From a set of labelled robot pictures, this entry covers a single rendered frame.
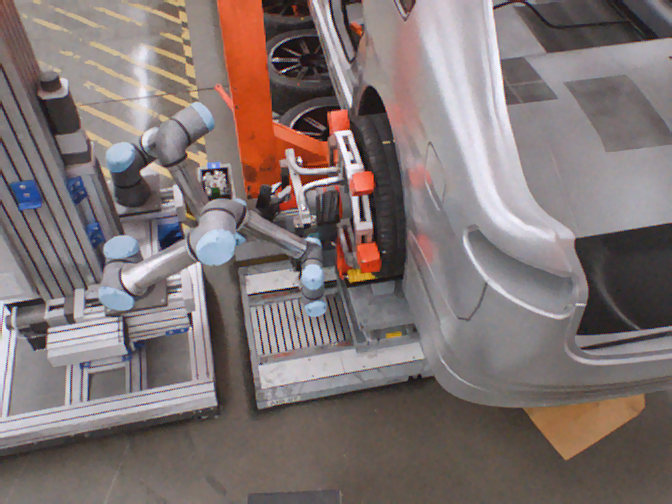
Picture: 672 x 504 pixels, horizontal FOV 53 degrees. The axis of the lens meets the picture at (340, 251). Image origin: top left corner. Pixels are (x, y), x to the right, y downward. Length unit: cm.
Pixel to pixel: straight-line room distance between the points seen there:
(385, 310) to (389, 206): 84
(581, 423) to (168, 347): 188
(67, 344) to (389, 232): 123
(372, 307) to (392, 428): 56
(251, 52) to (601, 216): 150
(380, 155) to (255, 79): 66
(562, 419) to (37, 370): 234
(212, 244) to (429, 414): 148
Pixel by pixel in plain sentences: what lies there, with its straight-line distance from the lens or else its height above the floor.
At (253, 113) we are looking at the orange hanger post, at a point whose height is 102.
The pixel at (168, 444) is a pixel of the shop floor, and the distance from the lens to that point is 315.
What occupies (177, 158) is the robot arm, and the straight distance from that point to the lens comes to 242.
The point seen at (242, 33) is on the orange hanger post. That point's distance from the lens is 271.
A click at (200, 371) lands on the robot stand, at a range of 302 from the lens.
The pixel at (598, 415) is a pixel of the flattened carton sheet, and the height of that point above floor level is 1.
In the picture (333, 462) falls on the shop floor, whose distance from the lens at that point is 302.
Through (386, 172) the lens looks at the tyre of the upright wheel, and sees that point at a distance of 244.
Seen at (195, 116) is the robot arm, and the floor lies 131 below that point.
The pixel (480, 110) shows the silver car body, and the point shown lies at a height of 170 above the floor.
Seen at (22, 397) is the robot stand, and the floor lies 21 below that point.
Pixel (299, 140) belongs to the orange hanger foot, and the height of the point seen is 77.
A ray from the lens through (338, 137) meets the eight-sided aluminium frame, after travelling 261.
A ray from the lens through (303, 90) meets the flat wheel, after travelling 393.
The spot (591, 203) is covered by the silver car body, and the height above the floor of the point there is 94.
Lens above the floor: 277
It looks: 49 degrees down
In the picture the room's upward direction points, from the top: straight up
